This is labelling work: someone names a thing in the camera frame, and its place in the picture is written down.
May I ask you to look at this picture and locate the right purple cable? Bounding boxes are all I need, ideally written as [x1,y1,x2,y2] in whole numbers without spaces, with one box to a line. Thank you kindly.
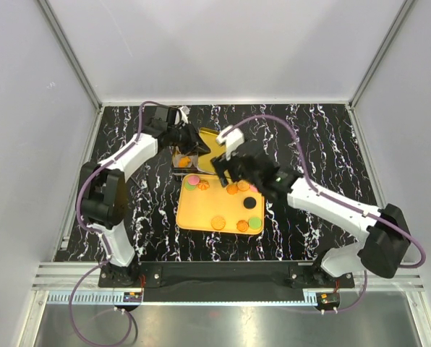
[218,114,427,312]

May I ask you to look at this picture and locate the tan dotted cookie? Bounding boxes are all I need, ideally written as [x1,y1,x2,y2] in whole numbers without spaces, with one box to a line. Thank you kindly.
[210,216,226,231]
[236,180,250,192]

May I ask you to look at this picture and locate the black round cookie right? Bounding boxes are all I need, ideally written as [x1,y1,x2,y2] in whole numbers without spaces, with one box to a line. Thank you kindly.
[243,197,257,210]

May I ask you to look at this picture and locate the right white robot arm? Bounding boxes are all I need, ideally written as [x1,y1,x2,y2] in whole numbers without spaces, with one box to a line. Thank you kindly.
[210,144,411,287]

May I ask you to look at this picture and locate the white paper cup front-left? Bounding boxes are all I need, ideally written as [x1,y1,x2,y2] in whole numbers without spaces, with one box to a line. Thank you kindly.
[173,155,195,169]

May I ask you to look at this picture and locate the pink round cookie left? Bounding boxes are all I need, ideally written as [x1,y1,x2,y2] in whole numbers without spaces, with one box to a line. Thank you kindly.
[187,175,200,185]

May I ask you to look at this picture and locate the orange connector board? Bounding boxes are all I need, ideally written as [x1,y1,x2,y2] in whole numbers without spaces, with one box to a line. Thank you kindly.
[123,291,143,304]
[317,292,341,307]

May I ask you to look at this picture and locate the orange swirl cookie centre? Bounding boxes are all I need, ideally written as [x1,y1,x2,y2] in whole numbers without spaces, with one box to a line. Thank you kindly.
[226,184,238,194]

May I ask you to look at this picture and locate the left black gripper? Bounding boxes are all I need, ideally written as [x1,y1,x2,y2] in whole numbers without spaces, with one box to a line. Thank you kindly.
[167,121,210,156]

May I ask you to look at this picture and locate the left orange connector board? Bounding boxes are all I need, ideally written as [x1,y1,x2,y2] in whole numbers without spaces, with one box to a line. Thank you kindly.
[123,291,143,304]

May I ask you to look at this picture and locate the orange swirl cookie bottom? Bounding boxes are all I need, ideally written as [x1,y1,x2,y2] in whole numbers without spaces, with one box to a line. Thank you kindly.
[236,220,249,233]

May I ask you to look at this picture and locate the purple cable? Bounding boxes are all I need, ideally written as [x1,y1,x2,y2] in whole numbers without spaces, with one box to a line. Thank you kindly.
[218,114,427,312]
[66,100,166,344]

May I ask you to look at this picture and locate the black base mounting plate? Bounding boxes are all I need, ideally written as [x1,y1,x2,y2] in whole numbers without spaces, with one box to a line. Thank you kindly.
[98,261,355,289]

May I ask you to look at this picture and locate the tan dotted cookie bottom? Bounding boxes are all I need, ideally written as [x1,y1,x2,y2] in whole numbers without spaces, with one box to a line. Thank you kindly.
[210,216,226,231]

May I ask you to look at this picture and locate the yellow plastic tray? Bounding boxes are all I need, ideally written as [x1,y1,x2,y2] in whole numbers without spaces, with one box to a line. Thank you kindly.
[176,173,265,236]

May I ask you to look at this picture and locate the tan dotted cookie top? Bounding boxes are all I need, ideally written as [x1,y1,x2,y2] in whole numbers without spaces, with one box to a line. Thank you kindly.
[236,180,250,192]

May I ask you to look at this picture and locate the right orange connector board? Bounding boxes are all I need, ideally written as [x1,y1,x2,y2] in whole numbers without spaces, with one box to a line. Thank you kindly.
[317,292,341,307]

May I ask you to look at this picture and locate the orange fish cookie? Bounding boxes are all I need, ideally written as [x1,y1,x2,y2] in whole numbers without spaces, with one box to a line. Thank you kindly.
[178,156,192,168]

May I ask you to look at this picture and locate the green round cookie right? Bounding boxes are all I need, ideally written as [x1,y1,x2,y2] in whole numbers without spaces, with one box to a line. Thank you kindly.
[248,217,263,230]

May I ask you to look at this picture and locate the green round cookie left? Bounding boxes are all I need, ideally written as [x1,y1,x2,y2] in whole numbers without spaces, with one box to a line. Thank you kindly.
[184,181,197,191]

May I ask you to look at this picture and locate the gold tin lid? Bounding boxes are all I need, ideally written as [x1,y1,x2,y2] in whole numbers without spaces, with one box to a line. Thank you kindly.
[197,127,226,174]

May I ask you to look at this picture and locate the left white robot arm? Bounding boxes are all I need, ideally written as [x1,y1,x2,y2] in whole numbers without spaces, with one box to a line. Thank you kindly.
[75,101,210,286]

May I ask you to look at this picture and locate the green round cookie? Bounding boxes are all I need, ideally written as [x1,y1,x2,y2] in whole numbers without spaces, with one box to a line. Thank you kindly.
[184,181,197,191]
[248,217,263,230]

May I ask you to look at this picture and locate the orange swirl cookie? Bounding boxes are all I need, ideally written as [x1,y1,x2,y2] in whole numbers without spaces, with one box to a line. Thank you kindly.
[236,220,249,233]
[197,180,210,191]
[226,184,238,194]

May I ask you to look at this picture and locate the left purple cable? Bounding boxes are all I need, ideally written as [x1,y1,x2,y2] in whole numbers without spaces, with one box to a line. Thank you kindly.
[66,100,166,344]

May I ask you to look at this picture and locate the orange swirl cookie left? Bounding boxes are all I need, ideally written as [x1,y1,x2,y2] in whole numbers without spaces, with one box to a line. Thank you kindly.
[197,180,210,191]

